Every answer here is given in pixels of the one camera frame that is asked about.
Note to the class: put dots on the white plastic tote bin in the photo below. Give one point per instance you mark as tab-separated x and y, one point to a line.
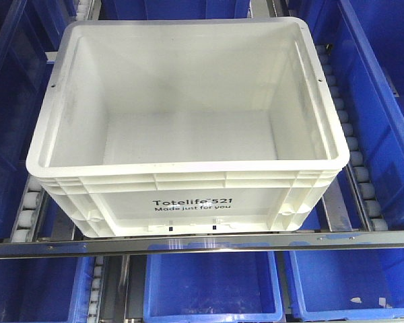
152	128

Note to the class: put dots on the shelf roller track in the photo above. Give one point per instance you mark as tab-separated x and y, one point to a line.
29	212
355	176

